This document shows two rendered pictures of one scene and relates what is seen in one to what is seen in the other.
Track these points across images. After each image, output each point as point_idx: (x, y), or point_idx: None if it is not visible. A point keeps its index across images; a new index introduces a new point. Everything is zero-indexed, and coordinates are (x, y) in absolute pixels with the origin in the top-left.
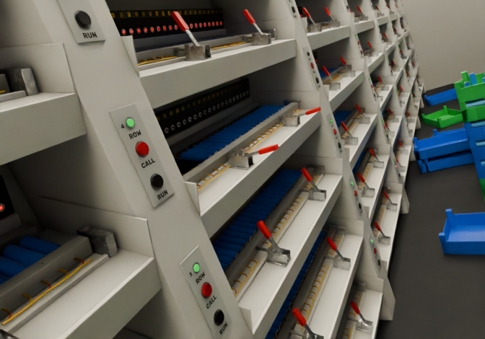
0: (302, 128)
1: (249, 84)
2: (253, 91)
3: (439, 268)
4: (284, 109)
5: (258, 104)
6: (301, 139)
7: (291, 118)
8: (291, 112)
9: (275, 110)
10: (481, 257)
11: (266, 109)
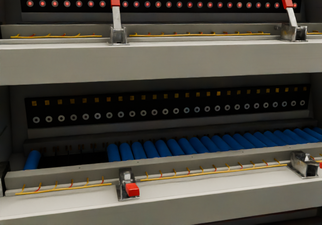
0: (316, 185)
1: (318, 93)
2: (320, 103)
3: None
4: (318, 145)
5: (313, 124)
6: (305, 201)
7: (299, 162)
8: (304, 154)
9: (312, 140)
10: None
11: (304, 134)
